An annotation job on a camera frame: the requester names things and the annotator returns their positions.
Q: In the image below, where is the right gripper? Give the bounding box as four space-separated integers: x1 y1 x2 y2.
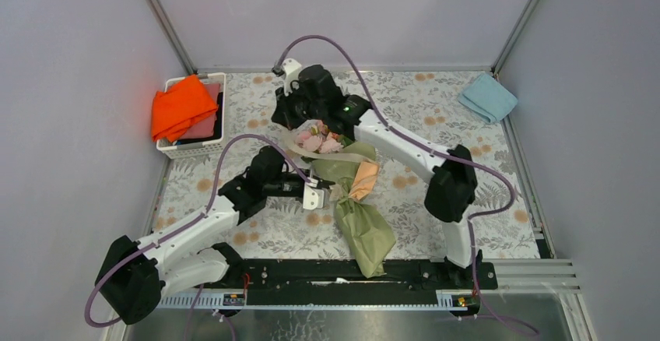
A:
272 80 326 130

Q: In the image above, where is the pink fake rose stem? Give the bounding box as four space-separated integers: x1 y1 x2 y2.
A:
309 120 330 137

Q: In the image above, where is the peach fake rose stem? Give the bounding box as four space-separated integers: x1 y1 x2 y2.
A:
294 131 344 154

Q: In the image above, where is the brown kraft wrapping paper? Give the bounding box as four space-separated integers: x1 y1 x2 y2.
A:
310 140 398 279

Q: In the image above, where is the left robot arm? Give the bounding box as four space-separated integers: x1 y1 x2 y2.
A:
86 146 333 325

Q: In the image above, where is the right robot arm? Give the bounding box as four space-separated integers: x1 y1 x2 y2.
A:
272 58 478 288

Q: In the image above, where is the orange cloth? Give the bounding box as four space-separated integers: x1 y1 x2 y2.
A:
151 75 219 142

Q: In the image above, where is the white plastic basket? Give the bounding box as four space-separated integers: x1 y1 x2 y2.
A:
155 72 226 160

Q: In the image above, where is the floral patterned table mat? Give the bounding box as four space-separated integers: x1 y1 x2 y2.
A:
151 65 539 267

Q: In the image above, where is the light blue cloth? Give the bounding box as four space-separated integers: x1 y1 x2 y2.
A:
458 73 518 124

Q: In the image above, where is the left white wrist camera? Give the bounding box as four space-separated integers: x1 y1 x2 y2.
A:
302 176 328 210

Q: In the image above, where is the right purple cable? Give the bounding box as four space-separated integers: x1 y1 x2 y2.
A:
272 34 542 339

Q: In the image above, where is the purple cable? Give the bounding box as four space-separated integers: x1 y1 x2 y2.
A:
83 133 318 341
272 34 542 339

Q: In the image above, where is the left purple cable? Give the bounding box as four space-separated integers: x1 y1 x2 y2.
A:
83 133 318 341

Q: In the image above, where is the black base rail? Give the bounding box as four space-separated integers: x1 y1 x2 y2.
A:
204 243 498 306

